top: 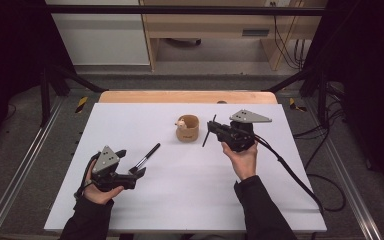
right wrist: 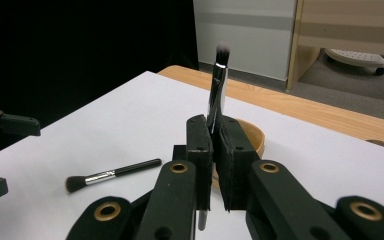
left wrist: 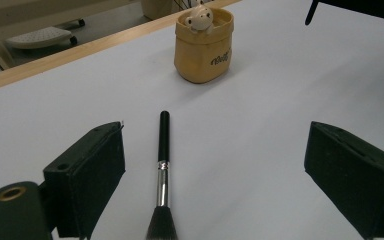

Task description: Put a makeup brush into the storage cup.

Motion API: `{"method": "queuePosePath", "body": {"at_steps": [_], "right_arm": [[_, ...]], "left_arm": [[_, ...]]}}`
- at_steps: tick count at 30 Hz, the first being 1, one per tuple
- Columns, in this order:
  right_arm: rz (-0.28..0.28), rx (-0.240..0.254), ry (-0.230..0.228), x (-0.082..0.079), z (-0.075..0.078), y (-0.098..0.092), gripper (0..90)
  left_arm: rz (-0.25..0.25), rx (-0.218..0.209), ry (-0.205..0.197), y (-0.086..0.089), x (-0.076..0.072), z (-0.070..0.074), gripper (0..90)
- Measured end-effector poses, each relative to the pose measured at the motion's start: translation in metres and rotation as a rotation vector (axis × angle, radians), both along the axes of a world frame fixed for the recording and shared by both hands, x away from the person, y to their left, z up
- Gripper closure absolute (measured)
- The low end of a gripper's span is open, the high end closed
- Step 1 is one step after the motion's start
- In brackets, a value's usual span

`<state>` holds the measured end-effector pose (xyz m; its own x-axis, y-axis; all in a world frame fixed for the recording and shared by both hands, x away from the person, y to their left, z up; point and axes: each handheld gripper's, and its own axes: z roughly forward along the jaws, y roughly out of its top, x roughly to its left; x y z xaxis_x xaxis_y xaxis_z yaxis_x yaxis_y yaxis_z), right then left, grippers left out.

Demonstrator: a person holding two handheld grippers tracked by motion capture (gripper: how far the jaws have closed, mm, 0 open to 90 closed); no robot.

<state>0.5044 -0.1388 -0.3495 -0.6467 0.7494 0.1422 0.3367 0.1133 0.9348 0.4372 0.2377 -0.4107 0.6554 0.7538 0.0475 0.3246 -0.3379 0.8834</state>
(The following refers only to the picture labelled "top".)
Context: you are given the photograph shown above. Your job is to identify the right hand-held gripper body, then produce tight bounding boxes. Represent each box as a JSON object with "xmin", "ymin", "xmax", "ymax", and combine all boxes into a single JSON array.
[{"xmin": 214, "ymin": 109, "xmax": 273, "ymax": 153}]

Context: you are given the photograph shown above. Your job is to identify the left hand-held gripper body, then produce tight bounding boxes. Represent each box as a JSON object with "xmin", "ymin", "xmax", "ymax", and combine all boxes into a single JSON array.
[{"xmin": 91, "ymin": 145, "xmax": 138, "ymax": 193}]

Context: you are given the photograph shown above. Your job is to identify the thin black brush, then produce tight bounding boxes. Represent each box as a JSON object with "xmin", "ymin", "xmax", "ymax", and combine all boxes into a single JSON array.
[{"xmin": 202, "ymin": 114, "xmax": 217, "ymax": 148}]

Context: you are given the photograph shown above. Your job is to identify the thick black makeup brush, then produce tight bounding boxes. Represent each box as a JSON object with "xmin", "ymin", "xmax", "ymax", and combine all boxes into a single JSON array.
[{"xmin": 128, "ymin": 142, "xmax": 161, "ymax": 175}]

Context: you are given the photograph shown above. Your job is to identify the brown cup with animal figure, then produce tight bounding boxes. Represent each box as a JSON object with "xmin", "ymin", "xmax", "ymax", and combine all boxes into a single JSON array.
[{"xmin": 174, "ymin": 114, "xmax": 200, "ymax": 143}]

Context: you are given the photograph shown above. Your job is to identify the person's left hand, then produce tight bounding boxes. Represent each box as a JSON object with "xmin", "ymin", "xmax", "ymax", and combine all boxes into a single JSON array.
[{"xmin": 83, "ymin": 159, "xmax": 125, "ymax": 206}]

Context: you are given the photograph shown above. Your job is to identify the person's right hand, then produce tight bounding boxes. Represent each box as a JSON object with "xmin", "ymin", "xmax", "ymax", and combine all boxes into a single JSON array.
[{"xmin": 221, "ymin": 139, "xmax": 259, "ymax": 182}]

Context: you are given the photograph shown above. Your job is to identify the white sheet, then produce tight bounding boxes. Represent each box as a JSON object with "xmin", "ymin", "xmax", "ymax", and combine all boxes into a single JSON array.
[{"xmin": 43, "ymin": 102, "xmax": 328, "ymax": 233}]

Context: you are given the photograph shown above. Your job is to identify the wooden table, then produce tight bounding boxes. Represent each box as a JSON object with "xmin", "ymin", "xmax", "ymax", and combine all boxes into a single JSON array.
[{"xmin": 98, "ymin": 90, "xmax": 278, "ymax": 105}]

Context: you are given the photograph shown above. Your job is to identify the black metal stand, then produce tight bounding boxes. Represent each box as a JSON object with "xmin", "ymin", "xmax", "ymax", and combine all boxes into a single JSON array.
[
  {"xmin": 263, "ymin": 63, "xmax": 329, "ymax": 128},
  {"xmin": 39, "ymin": 61, "xmax": 109, "ymax": 128}
]

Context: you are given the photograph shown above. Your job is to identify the light wooden desk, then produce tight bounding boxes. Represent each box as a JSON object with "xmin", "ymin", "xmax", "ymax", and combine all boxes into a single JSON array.
[{"xmin": 139, "ymin": 0, "xmax": 328, "ymax": 72}]

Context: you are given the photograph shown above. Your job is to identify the white cabinet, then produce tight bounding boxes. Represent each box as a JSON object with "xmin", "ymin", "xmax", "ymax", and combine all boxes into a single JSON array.
[{"xmin": 45, "ymin": 0, "xmax": 151, "ymax": 66}]

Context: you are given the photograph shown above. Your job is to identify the dark curtain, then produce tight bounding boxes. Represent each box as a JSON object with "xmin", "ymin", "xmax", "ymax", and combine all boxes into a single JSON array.
[
  {"xmin": 304, "ymin": 0, "xmax": 384, "ymax": 201},
  {"xmin": 0, "ymin": 0, "xmax": 78, "ymax": 161}
]

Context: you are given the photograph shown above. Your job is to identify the left hand-held gripper cable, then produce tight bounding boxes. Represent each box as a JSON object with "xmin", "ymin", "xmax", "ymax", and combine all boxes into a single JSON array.
[{"xmin": 74, "ymin": 151, "xmax": 101, "ymax": 201}]

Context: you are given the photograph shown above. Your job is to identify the hand-held gripper cable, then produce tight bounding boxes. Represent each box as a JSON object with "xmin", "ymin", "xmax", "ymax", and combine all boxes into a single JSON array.
[
  {"xmin": 74, "ymin": 151, "xmax": 101, "ymax": 201},
  {"xmin": 253, "ymin": 133, "xmax": 325, "ymax": 216}
]

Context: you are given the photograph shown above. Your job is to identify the yellow-handled tool right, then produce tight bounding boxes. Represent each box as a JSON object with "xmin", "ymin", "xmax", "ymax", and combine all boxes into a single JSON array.
[{"xmin": 288, "ymin": 97, "xmax": 308, "ymax": 113}]

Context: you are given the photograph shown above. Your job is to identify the yellow-handled tool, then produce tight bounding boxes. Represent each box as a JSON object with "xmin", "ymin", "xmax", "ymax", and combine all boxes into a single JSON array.
[
  {"xmin": 288, "ymin": 97, "xmax": 308, "ymax": 113},
  {"xmin": 74, "ymin": 96, "xmax": 89, "ymax": 114}
]

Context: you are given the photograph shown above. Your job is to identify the yellow-handled tool left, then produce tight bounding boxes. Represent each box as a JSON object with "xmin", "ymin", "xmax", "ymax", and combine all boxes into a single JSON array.
[{"xmin": 74, "ymin": 96, "xmax": 89, "ymax": 114}]

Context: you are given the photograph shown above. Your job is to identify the right hand-held gripper cable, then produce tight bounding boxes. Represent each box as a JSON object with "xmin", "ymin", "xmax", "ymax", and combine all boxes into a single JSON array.
[{"xmin": 253, "ymin": 133, "xmax": 325, "ymax": 216}]

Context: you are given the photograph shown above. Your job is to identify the black wall cables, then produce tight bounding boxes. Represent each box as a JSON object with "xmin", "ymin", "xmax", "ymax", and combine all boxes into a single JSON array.
[{"xmin": 269, "ymin": 1, "xmax": 306, "ymax": 71}]

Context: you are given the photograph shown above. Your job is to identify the aluminium rail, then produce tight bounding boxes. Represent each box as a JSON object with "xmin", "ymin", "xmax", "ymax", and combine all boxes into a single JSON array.
[
  {"xmin": 0, "ymin": 96, "xmax": 64, "ymax": 240},
  {"xmin": 304, "ymin": 99, "xmax": 384, "ymax": 240}
]

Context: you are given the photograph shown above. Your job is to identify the black floor cable bundle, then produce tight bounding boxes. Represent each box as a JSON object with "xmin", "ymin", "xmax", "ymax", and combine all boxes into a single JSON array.
[{"xmin": 293, "ymin": 83, "xmax": 348, "ymax": 213}]

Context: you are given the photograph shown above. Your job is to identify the black horizontal frame bar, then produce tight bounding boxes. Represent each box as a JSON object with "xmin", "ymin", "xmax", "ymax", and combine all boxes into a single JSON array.
[{"xmin": 44, "ymin": 4, "xmax": 326, "ymax": 17}]

